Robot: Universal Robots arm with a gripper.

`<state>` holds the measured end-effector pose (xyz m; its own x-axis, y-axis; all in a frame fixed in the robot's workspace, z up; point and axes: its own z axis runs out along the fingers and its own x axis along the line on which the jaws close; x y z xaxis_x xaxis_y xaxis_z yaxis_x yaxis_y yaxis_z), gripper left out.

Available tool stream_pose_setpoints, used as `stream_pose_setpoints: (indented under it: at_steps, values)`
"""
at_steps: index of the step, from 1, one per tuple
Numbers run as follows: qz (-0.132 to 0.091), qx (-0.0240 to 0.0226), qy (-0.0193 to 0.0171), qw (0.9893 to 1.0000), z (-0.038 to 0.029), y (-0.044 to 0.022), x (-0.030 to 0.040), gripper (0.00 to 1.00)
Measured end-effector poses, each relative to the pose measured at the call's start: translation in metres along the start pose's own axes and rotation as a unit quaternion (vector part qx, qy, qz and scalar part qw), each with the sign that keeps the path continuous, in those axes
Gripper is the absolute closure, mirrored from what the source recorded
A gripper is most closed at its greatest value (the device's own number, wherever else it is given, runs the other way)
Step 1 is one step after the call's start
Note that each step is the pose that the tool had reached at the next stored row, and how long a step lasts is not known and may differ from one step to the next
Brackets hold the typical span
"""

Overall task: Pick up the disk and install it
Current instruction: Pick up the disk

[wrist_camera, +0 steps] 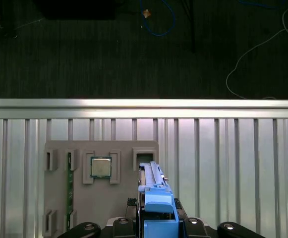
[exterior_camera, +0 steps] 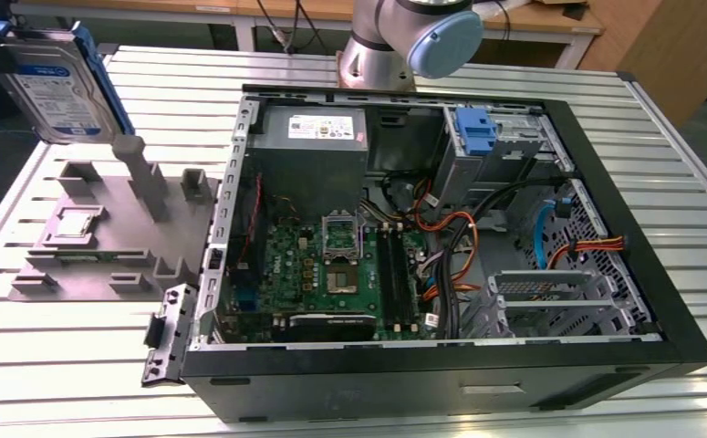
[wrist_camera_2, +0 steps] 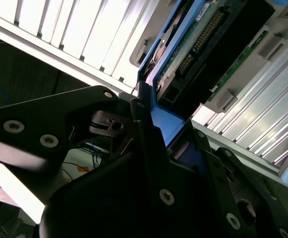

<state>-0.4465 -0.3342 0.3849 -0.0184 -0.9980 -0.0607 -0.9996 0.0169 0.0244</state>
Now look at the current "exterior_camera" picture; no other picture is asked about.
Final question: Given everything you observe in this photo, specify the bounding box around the black graphics card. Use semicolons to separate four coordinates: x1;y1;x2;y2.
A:
271;312;379;343

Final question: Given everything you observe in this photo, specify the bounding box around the green RAM stick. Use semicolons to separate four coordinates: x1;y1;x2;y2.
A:
54;252;118;266

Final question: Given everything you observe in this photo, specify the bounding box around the silver CPU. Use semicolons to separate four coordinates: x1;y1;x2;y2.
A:
54;214;96;239

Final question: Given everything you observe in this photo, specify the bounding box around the green motherboard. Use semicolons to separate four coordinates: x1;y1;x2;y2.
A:
218;214;446;343

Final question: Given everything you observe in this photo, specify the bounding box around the grey power supply unit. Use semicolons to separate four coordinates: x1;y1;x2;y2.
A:
248;105;371;220

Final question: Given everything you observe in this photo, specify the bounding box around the metal socket cover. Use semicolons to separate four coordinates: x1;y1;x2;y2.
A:
319;211;365;266

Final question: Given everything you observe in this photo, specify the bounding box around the black RAM slot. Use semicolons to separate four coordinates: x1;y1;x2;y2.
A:
391;222;421;332
375;222;405;332

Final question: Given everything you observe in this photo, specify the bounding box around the grey metal drive cage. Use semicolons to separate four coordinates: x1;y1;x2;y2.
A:
437;103;575;212

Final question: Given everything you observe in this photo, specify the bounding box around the brown wooden cabinet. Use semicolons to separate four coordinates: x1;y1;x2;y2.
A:
583;0;707;129

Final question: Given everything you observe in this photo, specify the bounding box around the thin red wire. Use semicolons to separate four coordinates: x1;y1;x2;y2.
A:
234;172;266;271

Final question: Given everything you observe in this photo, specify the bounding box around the blue wire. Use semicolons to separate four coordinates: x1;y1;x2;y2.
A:
534;194;575;271

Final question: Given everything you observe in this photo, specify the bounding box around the grey card retainer bracket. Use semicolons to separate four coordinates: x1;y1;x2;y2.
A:
140;282;200;388

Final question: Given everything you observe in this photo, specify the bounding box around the CPU socket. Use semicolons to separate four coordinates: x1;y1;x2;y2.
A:
322;266;366;298

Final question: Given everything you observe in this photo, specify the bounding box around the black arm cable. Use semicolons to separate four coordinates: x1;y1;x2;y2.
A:
255;0;319;55

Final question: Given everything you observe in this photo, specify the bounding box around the black cable bundle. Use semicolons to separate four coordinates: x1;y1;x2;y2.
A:
437;176;565;339

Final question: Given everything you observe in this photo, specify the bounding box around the grey metal disk bay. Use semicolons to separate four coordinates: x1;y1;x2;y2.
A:
479;268;634;341

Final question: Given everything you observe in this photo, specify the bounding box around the grey parts rack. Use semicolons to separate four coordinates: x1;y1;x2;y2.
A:
8;135;220;306

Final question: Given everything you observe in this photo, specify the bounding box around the wooden desk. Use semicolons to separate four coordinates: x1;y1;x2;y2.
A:
11;0;607;69

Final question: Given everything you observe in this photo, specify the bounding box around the hard disk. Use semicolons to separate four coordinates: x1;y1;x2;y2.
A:
0;20;139;147

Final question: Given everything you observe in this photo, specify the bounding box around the red yellow power wire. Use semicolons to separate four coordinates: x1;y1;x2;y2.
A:
547;234;630;271

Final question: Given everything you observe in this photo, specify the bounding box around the black PC case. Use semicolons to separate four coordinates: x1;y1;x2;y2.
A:
179;83;707;423

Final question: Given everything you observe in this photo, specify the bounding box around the orange wire bundle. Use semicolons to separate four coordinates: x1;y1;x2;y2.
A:
411;180;483;303

